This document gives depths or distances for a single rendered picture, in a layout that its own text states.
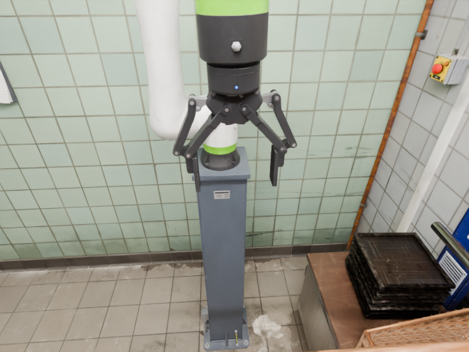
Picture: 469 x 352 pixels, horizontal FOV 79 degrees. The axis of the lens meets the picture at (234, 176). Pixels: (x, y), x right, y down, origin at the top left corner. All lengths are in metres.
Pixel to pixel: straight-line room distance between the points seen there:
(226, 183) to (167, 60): 0.45
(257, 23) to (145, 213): 1.73
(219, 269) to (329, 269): 0.55
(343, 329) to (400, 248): 0.42
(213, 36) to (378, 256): 1.18
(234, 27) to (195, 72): 1.14
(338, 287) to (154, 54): 1.23
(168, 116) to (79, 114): 0.89
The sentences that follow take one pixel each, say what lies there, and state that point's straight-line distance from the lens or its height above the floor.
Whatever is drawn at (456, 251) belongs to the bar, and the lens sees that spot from 0.98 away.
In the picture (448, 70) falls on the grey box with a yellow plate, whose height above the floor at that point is 1.46.
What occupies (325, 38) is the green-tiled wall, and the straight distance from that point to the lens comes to 1.56.
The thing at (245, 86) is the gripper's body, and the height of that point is 1.64.
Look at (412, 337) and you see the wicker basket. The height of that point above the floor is 0.65.
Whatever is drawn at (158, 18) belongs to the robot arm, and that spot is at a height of 1.68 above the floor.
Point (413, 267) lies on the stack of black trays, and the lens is 1.40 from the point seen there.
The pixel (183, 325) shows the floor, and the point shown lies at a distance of 2.01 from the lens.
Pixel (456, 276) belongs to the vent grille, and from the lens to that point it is 1.54.
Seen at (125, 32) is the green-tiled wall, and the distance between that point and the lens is 1.52.
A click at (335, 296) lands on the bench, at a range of 1.47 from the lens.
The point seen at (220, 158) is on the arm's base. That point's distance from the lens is 1.00.
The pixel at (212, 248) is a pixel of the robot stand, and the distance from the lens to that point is 1.25.
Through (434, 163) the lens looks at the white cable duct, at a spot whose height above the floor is 1.07.
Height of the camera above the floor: 1.76
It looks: 34 degrees down
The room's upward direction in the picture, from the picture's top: straight up
